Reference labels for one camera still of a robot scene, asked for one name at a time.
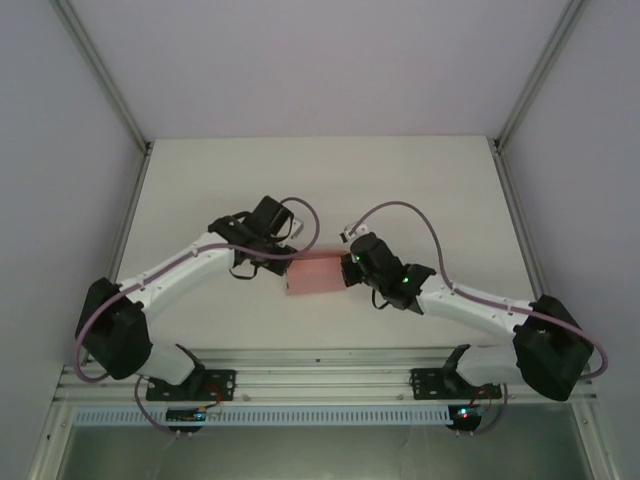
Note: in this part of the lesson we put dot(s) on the pink cloth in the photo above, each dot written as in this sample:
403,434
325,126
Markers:
317,275

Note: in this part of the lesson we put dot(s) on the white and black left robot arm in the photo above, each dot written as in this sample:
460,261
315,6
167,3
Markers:
180,265

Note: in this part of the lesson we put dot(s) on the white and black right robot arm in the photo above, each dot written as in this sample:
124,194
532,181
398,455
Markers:
470,307

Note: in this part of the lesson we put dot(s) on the small circuit board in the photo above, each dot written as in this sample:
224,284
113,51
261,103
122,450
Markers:
192,414
467,414

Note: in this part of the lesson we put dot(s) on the grey metal panel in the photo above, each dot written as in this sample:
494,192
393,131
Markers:
320,452

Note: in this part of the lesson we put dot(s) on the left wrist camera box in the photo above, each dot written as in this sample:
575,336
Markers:
298,226

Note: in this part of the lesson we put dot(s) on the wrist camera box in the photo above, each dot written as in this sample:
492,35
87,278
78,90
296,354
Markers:
352,233
298,226

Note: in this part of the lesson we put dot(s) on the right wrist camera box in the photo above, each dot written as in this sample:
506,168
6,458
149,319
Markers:
352,233

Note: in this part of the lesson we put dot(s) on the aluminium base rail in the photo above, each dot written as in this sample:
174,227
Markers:
320,372

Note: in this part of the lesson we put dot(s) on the aluminium table side rail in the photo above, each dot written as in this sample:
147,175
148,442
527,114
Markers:
122,240
525,240

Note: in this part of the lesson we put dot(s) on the aluminium frame post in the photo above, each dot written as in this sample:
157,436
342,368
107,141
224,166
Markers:
537,75
107,85

